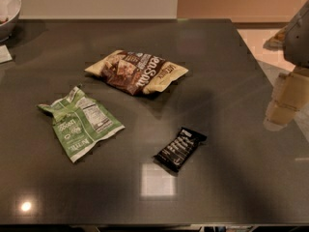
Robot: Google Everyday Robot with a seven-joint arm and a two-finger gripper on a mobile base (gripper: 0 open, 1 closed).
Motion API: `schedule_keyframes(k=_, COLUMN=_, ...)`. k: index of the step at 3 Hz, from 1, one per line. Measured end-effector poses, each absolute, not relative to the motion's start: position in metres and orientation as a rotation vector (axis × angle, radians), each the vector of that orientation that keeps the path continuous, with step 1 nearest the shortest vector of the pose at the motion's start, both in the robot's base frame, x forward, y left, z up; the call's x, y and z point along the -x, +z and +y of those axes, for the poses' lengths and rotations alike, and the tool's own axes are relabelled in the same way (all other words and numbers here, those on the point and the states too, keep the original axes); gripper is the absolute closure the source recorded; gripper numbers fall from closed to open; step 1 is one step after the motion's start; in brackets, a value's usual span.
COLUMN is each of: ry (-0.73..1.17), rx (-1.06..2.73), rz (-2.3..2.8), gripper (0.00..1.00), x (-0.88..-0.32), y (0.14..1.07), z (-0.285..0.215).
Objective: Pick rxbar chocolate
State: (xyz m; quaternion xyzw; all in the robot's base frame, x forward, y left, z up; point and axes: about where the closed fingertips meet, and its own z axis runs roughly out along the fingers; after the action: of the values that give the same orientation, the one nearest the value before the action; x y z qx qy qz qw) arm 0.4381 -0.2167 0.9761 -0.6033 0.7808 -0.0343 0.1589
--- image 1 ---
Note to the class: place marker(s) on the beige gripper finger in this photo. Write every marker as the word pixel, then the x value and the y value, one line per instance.
pixel 279 115
pixel 292 89

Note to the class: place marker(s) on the black rxbar chocolate bar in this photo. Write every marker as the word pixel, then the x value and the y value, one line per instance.
pixel 178 151

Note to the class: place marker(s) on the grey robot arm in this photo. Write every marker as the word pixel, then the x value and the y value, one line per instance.
pixel 295 48

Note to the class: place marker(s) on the brown cream sea salt chips bag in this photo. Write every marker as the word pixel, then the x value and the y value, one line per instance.
pixel 136 73

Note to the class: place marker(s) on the green snack bag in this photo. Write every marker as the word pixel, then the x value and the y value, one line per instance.
pixel 80 122

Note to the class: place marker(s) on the white paper napkin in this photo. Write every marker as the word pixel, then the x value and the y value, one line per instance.
pixel 5 55

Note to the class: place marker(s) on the grey bowl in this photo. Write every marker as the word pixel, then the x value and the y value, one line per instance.
pixel 9 14

